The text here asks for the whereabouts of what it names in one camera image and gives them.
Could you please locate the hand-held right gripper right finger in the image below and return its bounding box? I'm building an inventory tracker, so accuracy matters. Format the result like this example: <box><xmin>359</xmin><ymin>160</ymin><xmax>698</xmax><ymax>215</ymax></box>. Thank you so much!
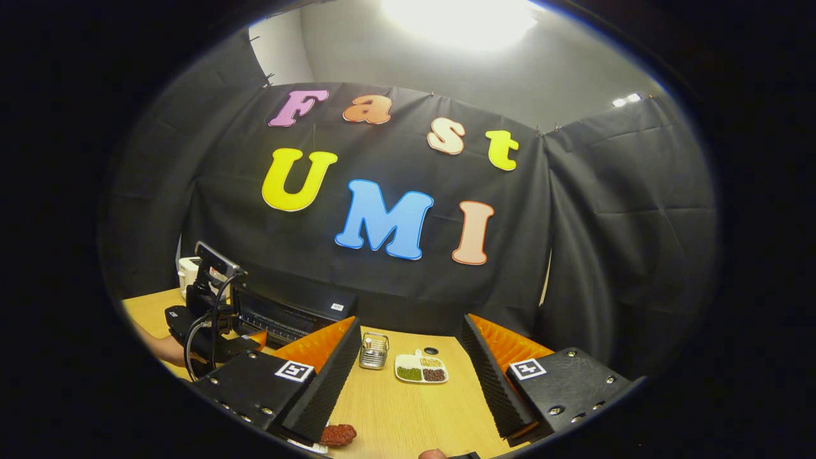
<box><xmin>460</xmin><ymin>314</ymin><xmax>633</xmax><ymax>447</ymax></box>

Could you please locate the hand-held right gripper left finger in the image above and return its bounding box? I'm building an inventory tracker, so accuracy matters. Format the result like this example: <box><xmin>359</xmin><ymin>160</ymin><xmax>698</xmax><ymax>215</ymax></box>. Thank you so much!
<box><xmin>190</xmin><ymin>316</ymin><xmax>363</xmax><ymax>446</ymax></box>

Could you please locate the red-brown meat piece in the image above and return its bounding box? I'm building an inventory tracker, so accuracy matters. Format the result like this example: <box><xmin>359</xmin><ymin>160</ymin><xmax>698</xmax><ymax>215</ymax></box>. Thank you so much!
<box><xmin>319</xmin><ymin>424</ymin><xmax>358</xmax><ymax>447</ymax></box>

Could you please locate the black electric oven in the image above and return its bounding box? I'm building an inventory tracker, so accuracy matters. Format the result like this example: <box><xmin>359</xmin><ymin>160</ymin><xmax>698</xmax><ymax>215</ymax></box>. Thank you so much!
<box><xmin>231</xmin><ymin>271</ymin><xmax>358</xmax><ymax>349</ymax></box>

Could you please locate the white toaster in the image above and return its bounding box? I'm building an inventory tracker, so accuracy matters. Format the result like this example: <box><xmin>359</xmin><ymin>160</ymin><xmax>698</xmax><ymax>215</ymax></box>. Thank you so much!
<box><xmin>177</xmin><ymin>256</ymin><xmax>202</xmax><ymax>299</ymax></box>

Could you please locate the white divided spice dish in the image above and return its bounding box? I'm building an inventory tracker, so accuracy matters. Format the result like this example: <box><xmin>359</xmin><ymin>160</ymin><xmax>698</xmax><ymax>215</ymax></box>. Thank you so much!
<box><xmin>395</xmin><ymin>349</ymin><xmax>449</xmax><ymax>384</ymax></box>

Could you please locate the black backdrop cloth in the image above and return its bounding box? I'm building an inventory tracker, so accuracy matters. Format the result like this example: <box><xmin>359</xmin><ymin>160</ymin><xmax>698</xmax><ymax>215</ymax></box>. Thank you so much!
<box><xmin>102</xmin><ymin>29</ymin><xmax>718</xmax><ymax>380</ymax></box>

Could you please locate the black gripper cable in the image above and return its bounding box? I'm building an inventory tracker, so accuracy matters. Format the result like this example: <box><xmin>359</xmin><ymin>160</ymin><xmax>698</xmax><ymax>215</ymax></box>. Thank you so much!
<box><xmin>184</xmin><ymin>273</ymin><xmax>248</xmax><ymax>383</ymax></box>

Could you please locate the metal wire basket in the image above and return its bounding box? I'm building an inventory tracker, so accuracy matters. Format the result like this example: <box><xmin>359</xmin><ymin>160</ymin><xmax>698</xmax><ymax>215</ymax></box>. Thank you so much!
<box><xmin>359</xmin><ymin>331</ymin><xmax>390</xmax><ymax>370</ymax></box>

